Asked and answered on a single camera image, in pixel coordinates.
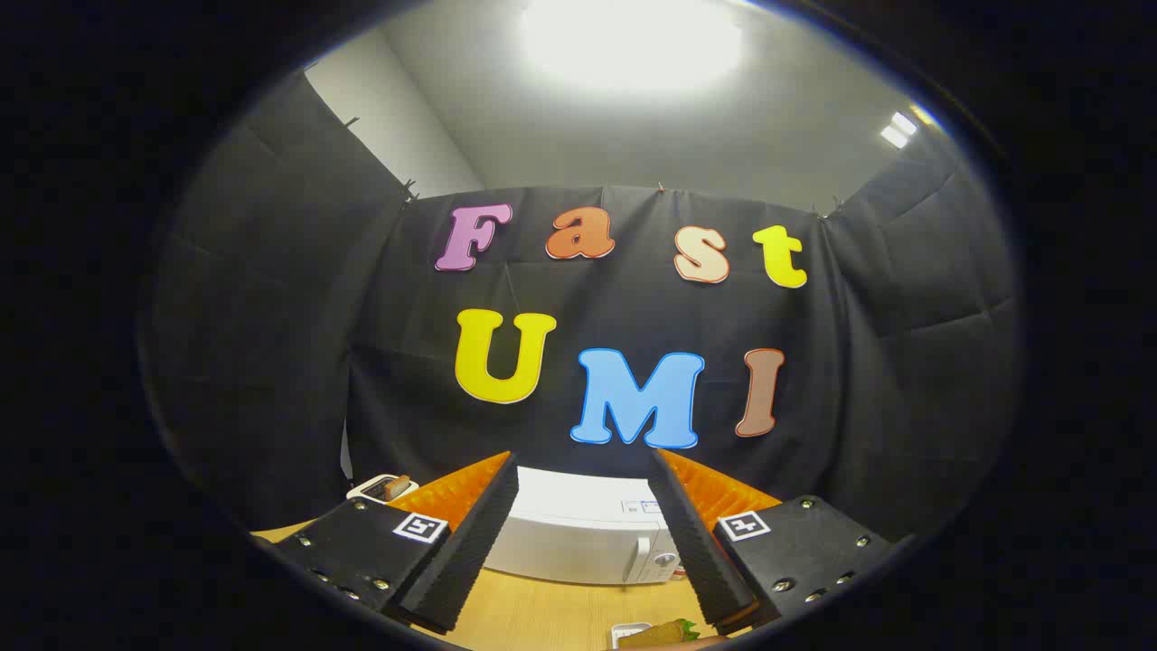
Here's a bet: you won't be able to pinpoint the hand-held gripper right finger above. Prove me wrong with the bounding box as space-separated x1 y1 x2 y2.
646 448 898 637

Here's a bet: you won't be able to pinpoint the white microwave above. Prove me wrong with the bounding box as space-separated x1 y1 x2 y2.
484 466 688 587

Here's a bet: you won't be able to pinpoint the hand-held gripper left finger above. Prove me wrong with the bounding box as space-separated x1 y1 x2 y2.
256 450 521 636

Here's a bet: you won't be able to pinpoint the white toaster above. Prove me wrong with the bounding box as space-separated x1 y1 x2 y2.
346 474 421 504

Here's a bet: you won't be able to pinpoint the black backdrop cloth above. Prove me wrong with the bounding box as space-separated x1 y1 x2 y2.
140 72 1022 543

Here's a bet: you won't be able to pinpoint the brown bread lettuce sandwich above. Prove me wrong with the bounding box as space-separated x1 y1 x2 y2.
617 618 701 650

